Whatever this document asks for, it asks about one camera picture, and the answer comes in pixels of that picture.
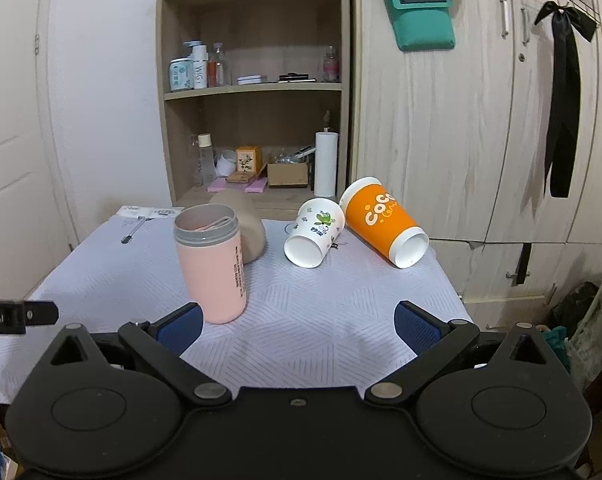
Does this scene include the white printed paper cup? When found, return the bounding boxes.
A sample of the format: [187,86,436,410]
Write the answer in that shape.
[284,198,346,269]

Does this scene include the orange paper cup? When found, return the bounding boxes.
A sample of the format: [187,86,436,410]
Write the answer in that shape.
[339,176,430,269]

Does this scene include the black pen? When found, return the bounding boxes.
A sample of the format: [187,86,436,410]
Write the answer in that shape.
[121,217,146,245]

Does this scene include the beige rounded bowl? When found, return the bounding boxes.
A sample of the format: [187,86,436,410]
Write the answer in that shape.
[209,192,267,265]

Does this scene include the brown cardboard box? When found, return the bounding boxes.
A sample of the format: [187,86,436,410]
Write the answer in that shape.
[267,160,310,189]

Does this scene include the pink cup with grey rim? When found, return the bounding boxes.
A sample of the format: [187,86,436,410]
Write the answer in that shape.
[174,204,248,325]

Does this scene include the white door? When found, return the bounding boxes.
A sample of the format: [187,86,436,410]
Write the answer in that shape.
[0,0,79,306]

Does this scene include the black wardrobe handle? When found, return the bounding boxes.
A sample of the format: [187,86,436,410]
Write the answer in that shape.
[506,242,532,286]

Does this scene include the black ribbon bow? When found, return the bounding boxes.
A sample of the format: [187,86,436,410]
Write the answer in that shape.
[534,1,598,199]

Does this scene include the white pump bottle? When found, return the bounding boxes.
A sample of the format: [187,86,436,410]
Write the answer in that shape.
[183,40,210,91]

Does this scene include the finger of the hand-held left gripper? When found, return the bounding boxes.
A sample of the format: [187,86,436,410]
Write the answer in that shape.
[23,301,60,325]

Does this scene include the clear bottle beige cap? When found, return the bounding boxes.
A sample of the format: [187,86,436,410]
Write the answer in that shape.
[196,133,217,187]

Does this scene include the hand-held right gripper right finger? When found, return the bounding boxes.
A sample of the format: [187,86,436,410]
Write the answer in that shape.
[364,300,558,408]

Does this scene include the green fabric pouch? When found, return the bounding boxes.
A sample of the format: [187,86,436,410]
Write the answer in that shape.
[382,0,456,53]

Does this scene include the yellow flower box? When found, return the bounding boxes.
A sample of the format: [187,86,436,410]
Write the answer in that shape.
[236,146,263,175]

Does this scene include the white paper sheets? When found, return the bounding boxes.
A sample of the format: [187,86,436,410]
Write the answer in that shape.
[117,205,186,221]

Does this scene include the light blue jar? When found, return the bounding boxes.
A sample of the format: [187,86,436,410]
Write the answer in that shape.
[169,58,195,93]

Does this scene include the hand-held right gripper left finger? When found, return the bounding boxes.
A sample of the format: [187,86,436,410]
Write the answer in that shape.
[50,302,233,409]

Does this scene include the dark bag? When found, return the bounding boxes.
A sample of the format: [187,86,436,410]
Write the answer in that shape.
[551,282,600,337]

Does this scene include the white patterned tablecloth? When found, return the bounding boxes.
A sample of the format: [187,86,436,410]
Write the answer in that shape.
[0,205,475,407]

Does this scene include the white paper towel roll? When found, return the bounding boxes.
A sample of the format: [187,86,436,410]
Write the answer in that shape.
[314,131,340,198]

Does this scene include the light wood wardrobe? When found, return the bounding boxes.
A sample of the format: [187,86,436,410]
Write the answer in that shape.
[348,0,602,313]

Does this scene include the orange liquid bottle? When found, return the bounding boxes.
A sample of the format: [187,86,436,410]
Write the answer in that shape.
[207,43,227,88]

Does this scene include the wooden shelf unit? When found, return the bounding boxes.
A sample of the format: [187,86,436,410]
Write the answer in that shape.
[156,0,352,221]

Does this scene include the pink clear bottle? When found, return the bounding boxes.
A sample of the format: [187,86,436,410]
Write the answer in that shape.
[322,46,340,84]

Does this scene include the white plastic bag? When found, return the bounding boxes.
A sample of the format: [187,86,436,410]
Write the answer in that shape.
[566,247,602,392]

